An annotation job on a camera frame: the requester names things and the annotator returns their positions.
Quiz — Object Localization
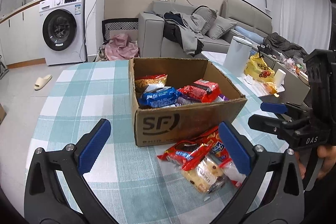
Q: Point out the white washing machine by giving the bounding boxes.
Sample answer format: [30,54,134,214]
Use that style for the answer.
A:
[39,0,87,66]

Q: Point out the right hand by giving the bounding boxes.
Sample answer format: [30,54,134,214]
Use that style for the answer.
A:
[295,144,336,180]

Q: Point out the grey sofa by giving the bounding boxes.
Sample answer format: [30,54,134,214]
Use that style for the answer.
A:
[138,0,272,58]

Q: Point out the pink cloth pile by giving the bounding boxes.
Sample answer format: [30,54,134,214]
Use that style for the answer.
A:
[104,33,139,61]

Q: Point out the cardboard box on floor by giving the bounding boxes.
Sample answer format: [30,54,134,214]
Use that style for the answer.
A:
[0,104,7,124]

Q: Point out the teal plaid tablecloth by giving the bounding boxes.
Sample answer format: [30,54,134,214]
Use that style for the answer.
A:
[24,58,288,223]

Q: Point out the brown SF cardboard box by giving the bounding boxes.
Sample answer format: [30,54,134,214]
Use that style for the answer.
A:
[129,57,247,147]

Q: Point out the black patterned laundry basket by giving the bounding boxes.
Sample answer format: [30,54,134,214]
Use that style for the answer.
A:
[102,18,138,42]

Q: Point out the beige slipper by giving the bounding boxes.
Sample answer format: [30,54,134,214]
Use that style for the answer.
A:
[34,75,52,91]

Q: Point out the blue oreo cookie pack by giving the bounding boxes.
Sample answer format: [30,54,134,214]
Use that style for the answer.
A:
[138,86,181,108]

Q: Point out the dark clothes on sofa end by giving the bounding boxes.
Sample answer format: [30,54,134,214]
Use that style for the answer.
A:
[264,32,307,58]

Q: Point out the small red cookie pack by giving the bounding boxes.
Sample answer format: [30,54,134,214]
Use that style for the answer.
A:
[157,141,211,172]

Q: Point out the orange white fries snack bag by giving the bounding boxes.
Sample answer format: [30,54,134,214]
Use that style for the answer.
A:
[134,74,167,98]

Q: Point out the purple white snack packet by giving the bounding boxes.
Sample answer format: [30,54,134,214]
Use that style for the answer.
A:
[175,94,230,106]

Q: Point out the red barcode snack pack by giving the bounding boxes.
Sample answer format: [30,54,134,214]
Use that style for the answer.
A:
[178,79,222,103]

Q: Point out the red crisp cone snack bag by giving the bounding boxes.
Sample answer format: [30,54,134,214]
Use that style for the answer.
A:
[191,126,230,162]

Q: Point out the grey sofa cushion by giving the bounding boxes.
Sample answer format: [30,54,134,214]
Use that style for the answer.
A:
[206,16,237,40]

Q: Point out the beige bread packet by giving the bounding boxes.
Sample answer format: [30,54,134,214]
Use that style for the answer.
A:
[181,156,227,194]

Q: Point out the yellow plastic bag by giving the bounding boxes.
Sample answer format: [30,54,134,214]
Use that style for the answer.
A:
[244,53,275,83]

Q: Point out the white paper cup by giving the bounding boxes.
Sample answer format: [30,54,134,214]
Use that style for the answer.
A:
[274,69,286,87]

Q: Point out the white cylindrical bin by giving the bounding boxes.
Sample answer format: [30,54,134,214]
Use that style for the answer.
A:
[223,36,252,77]

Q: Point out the grey clothes pile on sofa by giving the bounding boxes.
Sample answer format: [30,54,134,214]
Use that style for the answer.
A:
[163,12,206,57]

